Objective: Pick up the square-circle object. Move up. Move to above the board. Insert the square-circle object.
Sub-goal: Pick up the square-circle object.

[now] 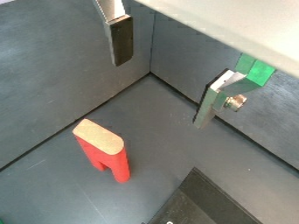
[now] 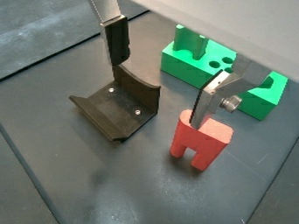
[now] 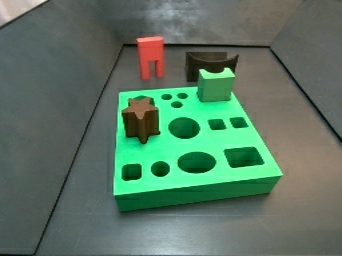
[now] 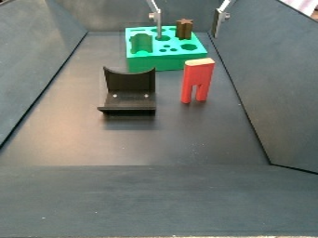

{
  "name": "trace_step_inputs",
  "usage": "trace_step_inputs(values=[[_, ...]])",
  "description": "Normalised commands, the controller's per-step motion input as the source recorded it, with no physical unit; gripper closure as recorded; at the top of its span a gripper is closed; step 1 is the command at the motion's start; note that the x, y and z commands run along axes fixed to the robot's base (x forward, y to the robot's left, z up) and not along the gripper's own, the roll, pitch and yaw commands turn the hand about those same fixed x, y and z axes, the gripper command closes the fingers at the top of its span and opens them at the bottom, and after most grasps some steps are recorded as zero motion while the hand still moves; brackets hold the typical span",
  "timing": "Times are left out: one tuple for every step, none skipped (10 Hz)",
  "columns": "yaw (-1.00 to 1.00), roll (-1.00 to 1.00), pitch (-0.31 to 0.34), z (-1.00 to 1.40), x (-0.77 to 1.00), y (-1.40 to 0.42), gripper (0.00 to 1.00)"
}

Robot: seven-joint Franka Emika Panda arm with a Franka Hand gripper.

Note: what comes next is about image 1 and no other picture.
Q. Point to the black curved holder stand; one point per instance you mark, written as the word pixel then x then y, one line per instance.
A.
pixel 201 203

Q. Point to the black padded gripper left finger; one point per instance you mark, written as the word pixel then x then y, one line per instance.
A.
pixel 119 29

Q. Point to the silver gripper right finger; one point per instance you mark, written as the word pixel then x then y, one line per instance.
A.
pixel 223 92

